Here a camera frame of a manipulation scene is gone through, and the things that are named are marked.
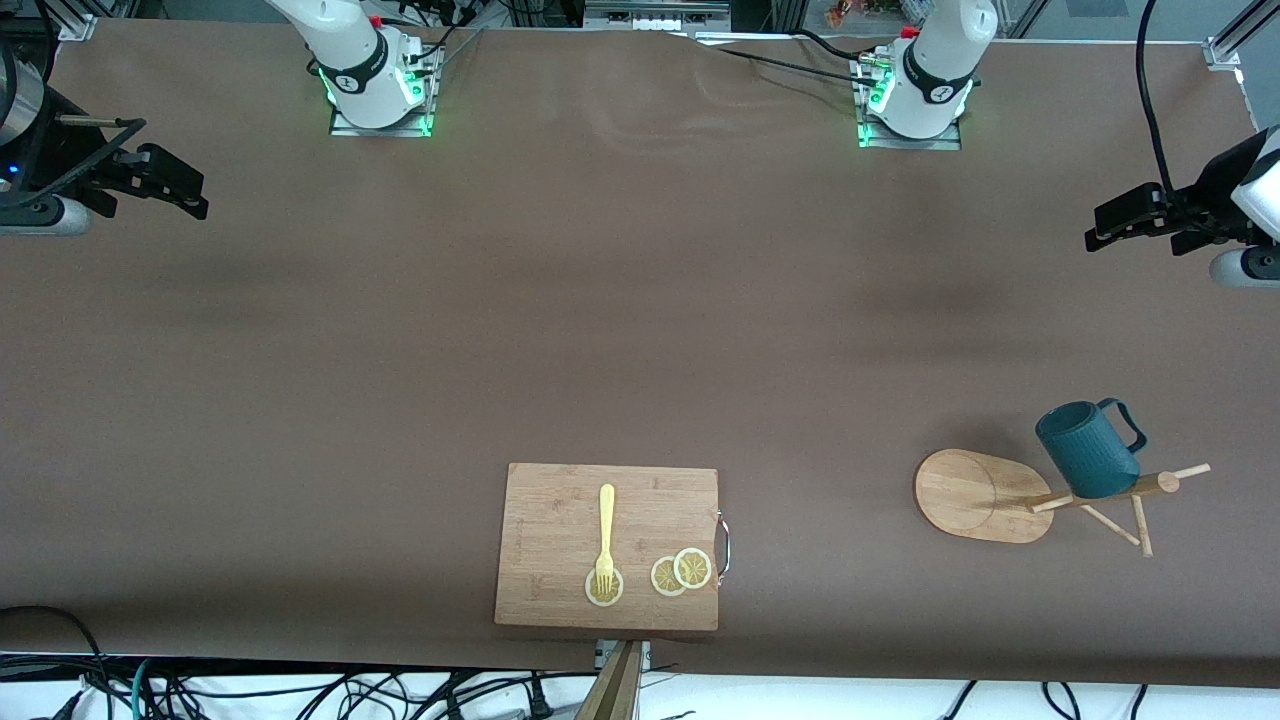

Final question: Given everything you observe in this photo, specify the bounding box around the metal bracket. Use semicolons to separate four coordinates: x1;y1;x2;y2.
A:
595;640;652;673

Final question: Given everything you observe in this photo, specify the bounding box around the black looped floor cable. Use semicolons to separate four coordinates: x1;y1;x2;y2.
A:
0;604;113;720

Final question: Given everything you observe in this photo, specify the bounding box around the grey power strip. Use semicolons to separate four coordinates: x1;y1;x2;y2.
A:
585;0;733;33

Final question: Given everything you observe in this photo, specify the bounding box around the bamboo cutting board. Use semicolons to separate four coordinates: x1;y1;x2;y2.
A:
494;462;732;633

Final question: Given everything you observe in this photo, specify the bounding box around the wooden beam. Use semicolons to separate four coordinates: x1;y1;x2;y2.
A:
575;640;644;720

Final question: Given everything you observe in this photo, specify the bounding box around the dark teal ribbed cup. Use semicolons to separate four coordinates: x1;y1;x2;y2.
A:
1034;398;1149;500

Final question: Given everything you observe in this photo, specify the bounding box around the black cable on table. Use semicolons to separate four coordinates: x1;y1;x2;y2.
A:
690;35;886;91

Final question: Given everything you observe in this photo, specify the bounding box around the wooden cup rack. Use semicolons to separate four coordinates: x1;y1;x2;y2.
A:
913;448;1212;559

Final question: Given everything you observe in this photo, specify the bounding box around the aluminium frame profile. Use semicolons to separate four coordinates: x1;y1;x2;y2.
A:
1203;0;1280;71
58;0;101;43

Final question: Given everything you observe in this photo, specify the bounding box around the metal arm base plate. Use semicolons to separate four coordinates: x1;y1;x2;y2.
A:
856;55;963;151
330;40;438;138

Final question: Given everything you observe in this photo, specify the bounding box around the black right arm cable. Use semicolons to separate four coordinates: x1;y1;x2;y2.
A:
0;115;149;211

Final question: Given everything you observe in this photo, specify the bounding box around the yellow plastic fork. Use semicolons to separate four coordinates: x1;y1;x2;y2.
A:
595;484;617;597

